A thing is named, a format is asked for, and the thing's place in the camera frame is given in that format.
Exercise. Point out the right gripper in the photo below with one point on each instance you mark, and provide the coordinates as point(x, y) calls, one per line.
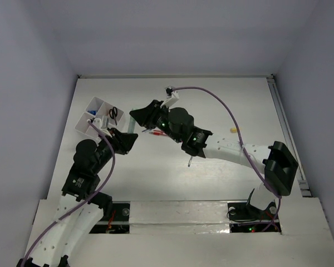
point(147, 117)

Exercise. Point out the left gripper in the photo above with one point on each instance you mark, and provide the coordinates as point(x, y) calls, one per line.
point(123, 141)

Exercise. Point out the green highlighter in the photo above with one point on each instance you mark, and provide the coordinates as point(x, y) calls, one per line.
point(132, 123)

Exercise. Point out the black handled scissors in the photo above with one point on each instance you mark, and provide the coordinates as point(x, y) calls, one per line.
point(113, 112)

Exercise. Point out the blue correction fluid bottle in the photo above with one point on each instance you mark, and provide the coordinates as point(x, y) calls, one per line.
point(92, 112)

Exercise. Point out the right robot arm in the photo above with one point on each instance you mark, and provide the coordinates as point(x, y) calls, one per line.
point(275, 163)

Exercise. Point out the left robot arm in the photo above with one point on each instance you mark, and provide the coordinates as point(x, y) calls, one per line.
point(82, 203)

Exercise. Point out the red gel pen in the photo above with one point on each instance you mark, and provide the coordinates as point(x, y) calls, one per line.
point(158, 133)

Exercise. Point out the white compartment organizer box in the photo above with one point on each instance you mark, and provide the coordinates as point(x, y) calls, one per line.
point(102, 107)

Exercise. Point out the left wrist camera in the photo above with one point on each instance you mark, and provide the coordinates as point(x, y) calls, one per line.
point(101, 123)

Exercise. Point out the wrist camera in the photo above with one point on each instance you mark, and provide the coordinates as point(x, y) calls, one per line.
point(172, 97)
point(101, 123)

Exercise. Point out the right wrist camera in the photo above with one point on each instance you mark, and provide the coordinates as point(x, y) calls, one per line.
point(172, 97)

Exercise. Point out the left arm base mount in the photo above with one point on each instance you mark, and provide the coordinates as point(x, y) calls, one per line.
point(115, 220)

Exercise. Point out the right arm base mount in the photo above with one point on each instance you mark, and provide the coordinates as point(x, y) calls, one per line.
point(246, 218)

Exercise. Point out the aluminium side rail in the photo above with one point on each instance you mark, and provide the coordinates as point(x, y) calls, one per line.
point(300, 176)

